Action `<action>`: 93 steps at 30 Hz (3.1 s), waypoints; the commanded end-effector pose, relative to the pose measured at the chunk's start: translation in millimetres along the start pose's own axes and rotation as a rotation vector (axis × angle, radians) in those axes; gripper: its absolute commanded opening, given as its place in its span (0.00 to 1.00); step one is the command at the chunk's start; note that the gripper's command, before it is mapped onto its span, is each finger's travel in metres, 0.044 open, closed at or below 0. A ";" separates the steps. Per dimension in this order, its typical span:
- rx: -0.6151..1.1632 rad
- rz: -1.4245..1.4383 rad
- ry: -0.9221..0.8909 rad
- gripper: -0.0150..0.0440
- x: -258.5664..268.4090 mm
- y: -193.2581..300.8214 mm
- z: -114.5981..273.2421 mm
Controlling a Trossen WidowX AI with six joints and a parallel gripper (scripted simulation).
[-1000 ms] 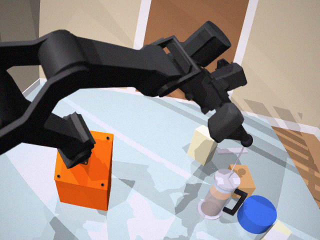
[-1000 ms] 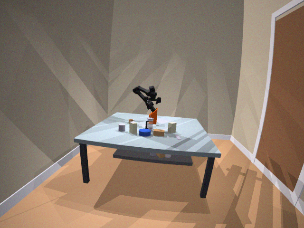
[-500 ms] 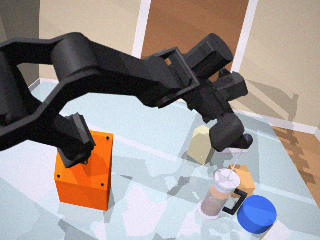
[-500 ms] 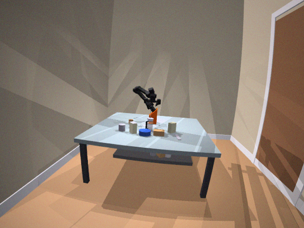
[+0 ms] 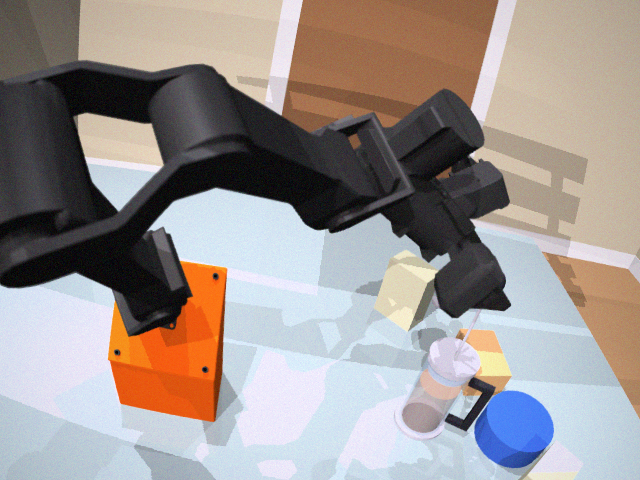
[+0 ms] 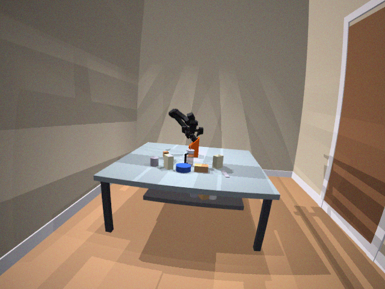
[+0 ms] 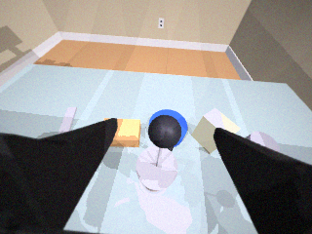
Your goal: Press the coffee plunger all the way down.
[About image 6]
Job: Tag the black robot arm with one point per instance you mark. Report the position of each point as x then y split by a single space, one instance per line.
189 121

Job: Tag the blue cylinder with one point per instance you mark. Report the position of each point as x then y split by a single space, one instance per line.
183 168

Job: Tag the french press coffee maker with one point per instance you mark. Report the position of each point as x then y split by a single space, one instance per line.
189 156

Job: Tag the dark grey flat shelf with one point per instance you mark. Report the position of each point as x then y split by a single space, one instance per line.
229 203

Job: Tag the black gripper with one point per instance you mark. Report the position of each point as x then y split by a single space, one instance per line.
192 129

